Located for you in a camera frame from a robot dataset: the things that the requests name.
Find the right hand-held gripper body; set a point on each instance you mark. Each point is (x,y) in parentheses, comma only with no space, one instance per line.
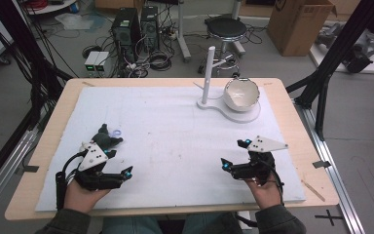
(256,169)

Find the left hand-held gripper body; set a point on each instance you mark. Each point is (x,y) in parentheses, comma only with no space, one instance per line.
(92,157)

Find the person's right hand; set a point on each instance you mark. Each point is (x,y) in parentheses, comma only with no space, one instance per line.
(268,195)

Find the person's left hand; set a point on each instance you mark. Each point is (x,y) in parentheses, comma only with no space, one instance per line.
(81,196)

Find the white bowl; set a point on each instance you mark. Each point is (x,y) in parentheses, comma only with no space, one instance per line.
(242,97)

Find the person's left leg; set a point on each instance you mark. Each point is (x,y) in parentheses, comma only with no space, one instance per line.
(133,226)

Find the person's leg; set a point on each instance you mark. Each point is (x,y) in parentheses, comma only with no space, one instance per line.
(207,226)
(133,226)

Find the wooden stick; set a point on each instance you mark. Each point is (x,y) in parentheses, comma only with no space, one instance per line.
(313,190)

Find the person's right leg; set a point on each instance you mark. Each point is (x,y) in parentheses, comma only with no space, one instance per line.
(207,226)

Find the white stand with pole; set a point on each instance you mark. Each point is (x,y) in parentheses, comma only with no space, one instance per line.
(208,78)

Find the white power supply box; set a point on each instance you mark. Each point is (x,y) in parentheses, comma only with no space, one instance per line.
(104,61)
(91,61)

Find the black round stool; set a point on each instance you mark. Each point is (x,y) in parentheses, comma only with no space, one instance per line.
(226,27)

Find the large black computer tower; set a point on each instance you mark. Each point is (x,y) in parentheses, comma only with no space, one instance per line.
(125,32)

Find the cardboard box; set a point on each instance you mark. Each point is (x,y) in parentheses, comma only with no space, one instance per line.
(298,29)

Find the white metal table leg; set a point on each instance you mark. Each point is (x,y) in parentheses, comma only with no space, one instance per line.
(237,9)
(182,32)

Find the slim black computer tower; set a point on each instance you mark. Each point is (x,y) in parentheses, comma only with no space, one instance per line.
(150,29)

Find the clear plastic bag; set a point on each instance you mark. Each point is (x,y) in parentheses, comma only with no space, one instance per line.
(73,21)

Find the round white table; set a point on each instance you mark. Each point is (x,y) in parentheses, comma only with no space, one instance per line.
(53,6)

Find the aluminium rail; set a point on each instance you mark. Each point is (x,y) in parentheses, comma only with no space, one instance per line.
(6,162)
(332,169)

